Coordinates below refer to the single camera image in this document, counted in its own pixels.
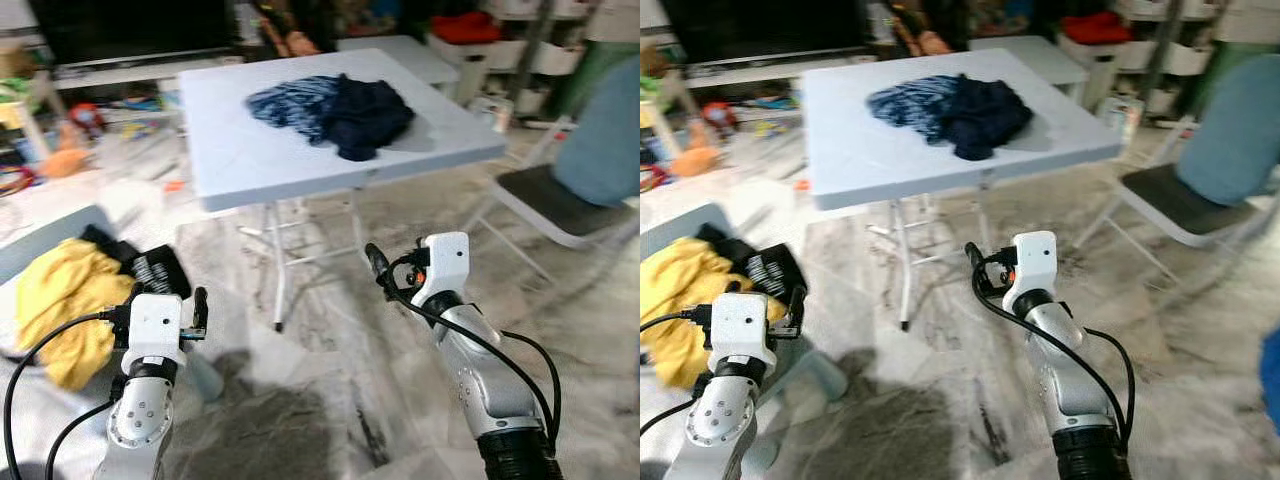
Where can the white kids shelf table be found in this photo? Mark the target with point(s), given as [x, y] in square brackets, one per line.
[665, 130]
[35, 130]

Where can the white folding chair grey seat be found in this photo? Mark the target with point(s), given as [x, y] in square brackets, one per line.
[545, 200]
[1175, 200]

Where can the small white table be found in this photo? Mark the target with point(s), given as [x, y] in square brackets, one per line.
[400, 55]
[1030, 55]

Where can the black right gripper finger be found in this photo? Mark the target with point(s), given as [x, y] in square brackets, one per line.
[978, 270]
[380, 270]

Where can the red cloth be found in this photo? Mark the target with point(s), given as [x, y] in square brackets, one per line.
[1095, 27]
[465, 27]

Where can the wet wipes packet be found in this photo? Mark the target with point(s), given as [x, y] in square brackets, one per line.
[1118, 115]
[490, 112]

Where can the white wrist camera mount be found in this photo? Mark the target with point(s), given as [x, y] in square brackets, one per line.
[445, 265]
[1035, 265]
[742, 330]
[152, 330]

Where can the red blue floor toy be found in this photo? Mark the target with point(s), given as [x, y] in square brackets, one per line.
[652, 180]
[12, 180]

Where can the small orange floor piece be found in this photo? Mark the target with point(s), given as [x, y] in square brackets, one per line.
[800, 186]
[175, 186]

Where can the blue grey seat cushion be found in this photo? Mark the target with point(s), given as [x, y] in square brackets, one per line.
[1235, 140]
[605, 140]

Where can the white plastic folding table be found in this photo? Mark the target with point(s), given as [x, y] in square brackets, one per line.
[880, 150]
[260, 150]

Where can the orange plush toy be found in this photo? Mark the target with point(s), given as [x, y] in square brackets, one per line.
[65, 163]
[695, 163]

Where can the black television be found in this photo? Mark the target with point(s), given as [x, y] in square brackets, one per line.
[130, 30]
[760, 30]

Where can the white television stand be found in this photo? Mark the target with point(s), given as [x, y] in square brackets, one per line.
[750, 72]
[120, 72]

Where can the blue plaid shirt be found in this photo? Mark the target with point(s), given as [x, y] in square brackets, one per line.
[285, 105]
[905, 105]

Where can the navy blue shirt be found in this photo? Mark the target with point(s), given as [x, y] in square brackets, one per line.
[365, 120]
[985, 120]

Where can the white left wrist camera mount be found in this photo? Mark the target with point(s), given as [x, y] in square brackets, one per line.
[742, 330]
[152, 330]

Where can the red round toy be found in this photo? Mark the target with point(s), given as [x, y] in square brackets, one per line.
[717, 118]
[87, 118]

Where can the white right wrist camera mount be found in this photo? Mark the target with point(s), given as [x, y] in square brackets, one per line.
[1035, 265]
[445, 265]

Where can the yellow printed shirt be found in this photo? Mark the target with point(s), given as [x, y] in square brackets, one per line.
[680, 290]
[60, 290]

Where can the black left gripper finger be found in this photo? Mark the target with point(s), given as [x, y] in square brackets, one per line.
[797, 310]
[200, 310]

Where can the white storage drawer box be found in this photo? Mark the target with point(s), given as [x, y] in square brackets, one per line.
[560, 58]
[470, 65]
[1100, 65]
[1185, 58]

